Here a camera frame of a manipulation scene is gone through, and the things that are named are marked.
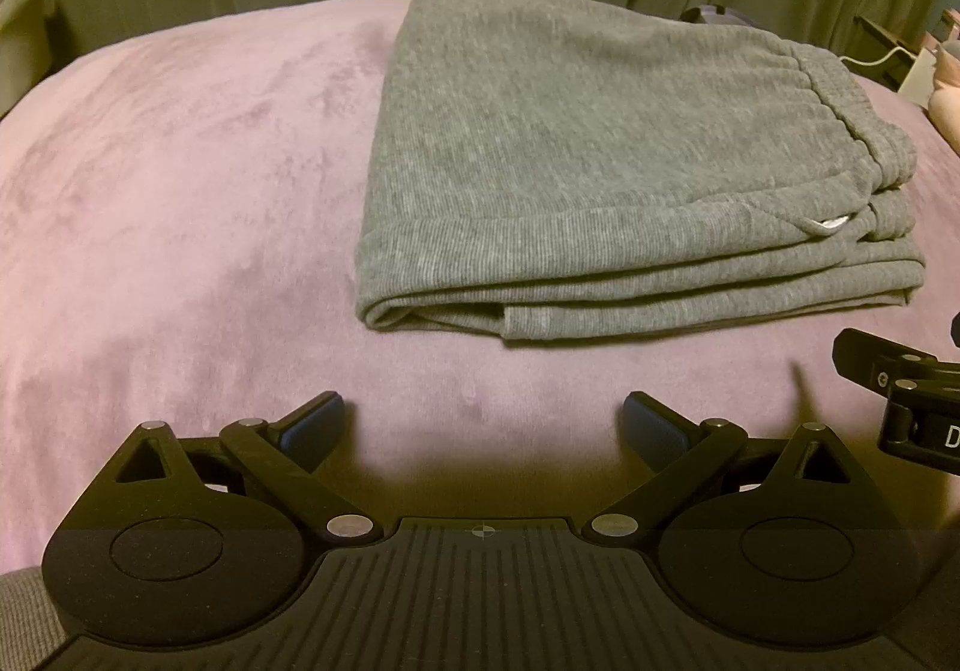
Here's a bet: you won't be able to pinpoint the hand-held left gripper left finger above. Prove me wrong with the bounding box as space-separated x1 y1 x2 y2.
111 392 380 546

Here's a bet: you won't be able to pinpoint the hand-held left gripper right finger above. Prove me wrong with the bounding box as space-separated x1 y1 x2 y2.
583 392 853 546

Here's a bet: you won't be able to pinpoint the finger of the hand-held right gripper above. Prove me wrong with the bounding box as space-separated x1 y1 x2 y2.
832 328 960 393

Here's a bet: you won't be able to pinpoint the grey pants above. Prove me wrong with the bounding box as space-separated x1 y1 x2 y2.
352 0 927 342

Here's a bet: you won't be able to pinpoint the pink plush blanket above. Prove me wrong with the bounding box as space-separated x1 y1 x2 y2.
0 0 960 574

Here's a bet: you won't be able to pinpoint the beige box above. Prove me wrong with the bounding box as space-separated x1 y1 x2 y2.
897 51 940 109

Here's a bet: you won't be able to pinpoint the pink rounded object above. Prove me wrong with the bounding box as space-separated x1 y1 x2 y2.
926 7 960 154

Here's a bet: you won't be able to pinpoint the dark blue object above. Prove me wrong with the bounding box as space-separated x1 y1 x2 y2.
679 2 760 31

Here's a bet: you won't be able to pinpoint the pale upholstered chair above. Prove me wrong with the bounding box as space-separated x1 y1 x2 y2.
0 0 55 117

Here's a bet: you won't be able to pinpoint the white cable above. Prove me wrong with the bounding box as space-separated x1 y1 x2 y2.
840 44 913 69

